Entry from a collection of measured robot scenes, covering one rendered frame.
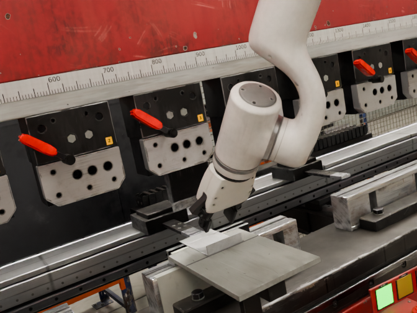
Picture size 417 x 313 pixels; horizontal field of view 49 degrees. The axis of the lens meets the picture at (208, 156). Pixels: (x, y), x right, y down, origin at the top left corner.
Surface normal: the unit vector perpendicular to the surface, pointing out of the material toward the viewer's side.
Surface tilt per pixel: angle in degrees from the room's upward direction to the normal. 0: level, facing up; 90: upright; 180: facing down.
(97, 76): 90
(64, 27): 90
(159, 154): 90
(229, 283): 0
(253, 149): 119
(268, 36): 95
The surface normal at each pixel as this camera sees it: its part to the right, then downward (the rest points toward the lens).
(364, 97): 0.51, 0.07
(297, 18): 0.31, 0.47
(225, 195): 0.43, 0.70
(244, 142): -0.20, 0.66
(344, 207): -0.84, 0.25
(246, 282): -0.18, -0.97
